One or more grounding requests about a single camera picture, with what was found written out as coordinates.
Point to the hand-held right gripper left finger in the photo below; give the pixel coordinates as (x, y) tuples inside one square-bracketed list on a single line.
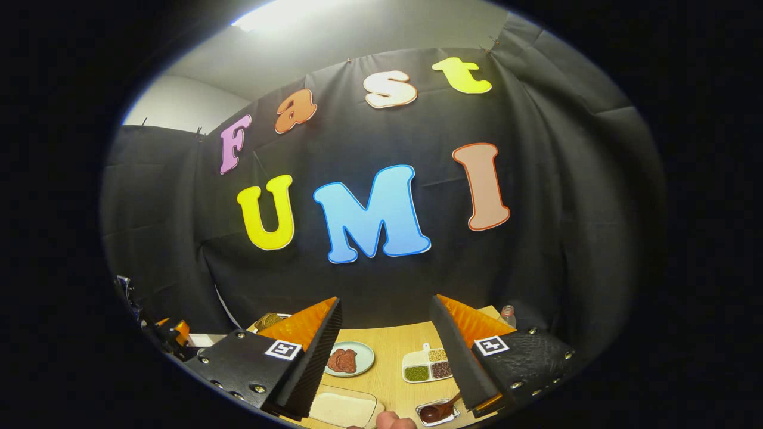
[(313, 363)]

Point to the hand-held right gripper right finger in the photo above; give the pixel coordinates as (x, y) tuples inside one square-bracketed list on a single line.
[(459, 357)]

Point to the white rice cooker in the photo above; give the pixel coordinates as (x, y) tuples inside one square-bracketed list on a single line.
[(205, 340)]

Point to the clear tray of white rice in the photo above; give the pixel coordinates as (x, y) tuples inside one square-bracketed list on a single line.
[(343, 408)]

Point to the metal chopstick holder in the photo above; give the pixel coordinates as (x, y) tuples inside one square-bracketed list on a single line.
[(450, 411)]

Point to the dark wooden spoon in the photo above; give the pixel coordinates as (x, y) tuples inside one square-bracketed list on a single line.
[(435, 411)]

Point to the red meat slice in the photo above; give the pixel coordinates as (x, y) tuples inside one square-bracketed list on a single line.
[(342, 361)]

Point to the white divided grain dish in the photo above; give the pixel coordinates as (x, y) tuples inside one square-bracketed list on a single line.
[(426, 364)]

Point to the pale green round plate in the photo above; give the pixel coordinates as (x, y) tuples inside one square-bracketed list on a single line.
[(363, 357)]

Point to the white toaster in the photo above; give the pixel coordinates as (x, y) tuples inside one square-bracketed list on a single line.
[(286, 315)]

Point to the toasted bread slice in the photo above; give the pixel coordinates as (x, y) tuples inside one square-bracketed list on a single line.
[(268, 322)]

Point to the clear plastic water bottle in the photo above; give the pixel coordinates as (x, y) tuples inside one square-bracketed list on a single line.
[(508, 317)]

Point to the black backdrop cloth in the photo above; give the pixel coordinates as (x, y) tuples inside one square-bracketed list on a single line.
[(536, 208)]

